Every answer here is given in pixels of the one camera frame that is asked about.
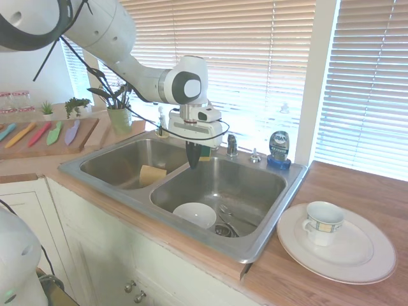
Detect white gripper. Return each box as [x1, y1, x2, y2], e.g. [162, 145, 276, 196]
[168, 112, 223, 169]

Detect chrome faucet handle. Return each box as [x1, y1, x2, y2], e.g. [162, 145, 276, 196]
[226, 133, 239, 157]

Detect dish brush in holder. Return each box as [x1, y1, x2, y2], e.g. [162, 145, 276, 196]
[155, 106, 170, 139]

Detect tan sponge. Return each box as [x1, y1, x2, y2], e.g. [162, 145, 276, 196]
[139, 164, 168, 189]

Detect white bowl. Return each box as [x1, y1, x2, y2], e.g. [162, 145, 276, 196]
[172, 201, 217, 230]

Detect metal fork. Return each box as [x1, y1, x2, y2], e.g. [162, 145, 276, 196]
[218, 203, 258, 228]

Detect plant in green pot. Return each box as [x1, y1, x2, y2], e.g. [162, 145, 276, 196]
[87, 81, 133, 138]

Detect metal drain strainer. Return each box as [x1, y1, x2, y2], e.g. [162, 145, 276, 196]
[214, 224, 240, 238]

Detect blue Dawn dish soap bottle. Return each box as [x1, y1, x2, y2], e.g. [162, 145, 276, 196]
[266, 129, 293, 171]

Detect stainless steel double sink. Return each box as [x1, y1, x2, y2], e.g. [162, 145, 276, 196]
[57, 131, 309, 265]

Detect wooden cutting board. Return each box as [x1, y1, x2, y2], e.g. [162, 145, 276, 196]
[0, 117, 100, 160]

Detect purple knife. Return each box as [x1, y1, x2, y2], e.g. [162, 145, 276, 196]
[64, 119, 81, 147]

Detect wide window blind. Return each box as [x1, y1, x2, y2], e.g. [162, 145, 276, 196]
[95, 0, 317, 152]

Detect trailing leafy potted plant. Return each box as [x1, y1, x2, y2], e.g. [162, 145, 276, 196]
[64, 97, 93, 120]

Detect white kitchen cabinet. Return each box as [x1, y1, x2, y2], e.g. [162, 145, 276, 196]
[0, 173, 265, 306]

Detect green knife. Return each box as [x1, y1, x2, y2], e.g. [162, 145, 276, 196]
[46, 120, 64, 147]

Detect narrow window blind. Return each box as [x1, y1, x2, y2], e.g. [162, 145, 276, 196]
[59, 37, 87, 99]

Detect white patterned mug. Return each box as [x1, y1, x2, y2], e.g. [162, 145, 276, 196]
[301, 200, 346, 247]

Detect small spiky potted plant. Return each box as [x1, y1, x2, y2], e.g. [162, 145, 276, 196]
[40, 100, 55, 122]

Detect red knife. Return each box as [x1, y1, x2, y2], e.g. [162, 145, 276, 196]
[27, 122, 52, 148]

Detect orange knife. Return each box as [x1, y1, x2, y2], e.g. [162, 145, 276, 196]
[4, 122, 37, 149]

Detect glass jar red checkered lid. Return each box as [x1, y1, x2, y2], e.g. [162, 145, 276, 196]
[0, 91, 13, 115]
[11, 90, 35, 113]

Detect teal knife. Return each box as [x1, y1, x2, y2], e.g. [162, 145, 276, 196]
[0, 123, 17, 143]

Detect tall window blind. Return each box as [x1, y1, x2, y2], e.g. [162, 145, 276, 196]
[314, 0, 408, 182]

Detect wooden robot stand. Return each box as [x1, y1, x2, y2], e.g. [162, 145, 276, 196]
[34, 266, 80, 306]

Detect large white plate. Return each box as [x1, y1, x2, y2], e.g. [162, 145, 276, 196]
[276, 202, 398, 285]

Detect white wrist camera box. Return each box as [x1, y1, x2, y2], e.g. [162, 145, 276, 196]
[196, 107, 222, 123]

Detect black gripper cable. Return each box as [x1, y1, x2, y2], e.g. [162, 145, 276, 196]
[59, 35, 231, 141]

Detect black base cable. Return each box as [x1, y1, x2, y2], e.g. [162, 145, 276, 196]
[0, 198, 55, 277]

